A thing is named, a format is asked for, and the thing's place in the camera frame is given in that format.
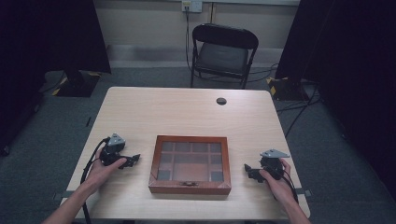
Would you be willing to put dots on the black stand base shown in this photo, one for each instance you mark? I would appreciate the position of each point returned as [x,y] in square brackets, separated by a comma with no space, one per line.
[77,84]
[286,88]

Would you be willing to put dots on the grey table frame bar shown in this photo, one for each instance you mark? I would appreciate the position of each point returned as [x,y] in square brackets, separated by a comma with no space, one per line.
[304,192]
[62,195]

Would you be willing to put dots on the black curtain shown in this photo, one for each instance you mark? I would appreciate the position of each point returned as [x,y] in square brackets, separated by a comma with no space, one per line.
[46,40]
[348,62]

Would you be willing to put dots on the wooden box with glass lid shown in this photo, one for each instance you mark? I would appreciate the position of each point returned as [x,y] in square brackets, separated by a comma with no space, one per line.
[190,169]

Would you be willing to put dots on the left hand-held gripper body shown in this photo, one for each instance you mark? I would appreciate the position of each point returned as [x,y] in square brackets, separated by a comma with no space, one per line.
[115,146]

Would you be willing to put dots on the person's left hand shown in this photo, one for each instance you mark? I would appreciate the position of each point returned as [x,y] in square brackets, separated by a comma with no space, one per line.
[101,174]

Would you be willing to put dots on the white wall outlet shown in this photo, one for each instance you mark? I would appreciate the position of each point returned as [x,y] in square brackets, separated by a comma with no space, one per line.
[192,5]

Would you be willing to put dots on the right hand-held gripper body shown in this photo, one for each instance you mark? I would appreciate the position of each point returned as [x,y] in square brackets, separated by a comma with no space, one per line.
[273,165]

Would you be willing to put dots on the round black table grommet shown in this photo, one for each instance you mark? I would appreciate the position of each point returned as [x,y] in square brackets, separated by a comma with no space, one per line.
[221,101]

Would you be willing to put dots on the black folding chair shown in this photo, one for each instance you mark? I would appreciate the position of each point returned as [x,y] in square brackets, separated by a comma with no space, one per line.
[222,56]

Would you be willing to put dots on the person's right hand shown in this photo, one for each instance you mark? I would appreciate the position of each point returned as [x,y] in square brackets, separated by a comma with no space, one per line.
[281,188]

